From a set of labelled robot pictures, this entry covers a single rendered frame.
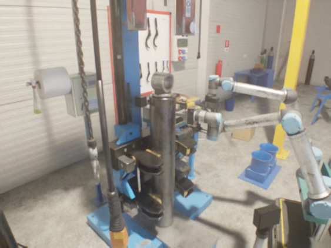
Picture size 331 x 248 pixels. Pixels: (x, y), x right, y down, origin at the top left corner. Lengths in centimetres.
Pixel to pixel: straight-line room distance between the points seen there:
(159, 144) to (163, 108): 31
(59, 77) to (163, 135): 104
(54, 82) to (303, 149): 194
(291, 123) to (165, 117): 87
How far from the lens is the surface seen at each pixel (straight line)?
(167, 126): 169
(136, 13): 154
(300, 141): 151
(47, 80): 204
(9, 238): 89
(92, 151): 91
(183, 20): 169
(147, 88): 433
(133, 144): 186
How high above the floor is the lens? 190
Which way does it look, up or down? 22 degrees down
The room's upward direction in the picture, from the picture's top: straight up
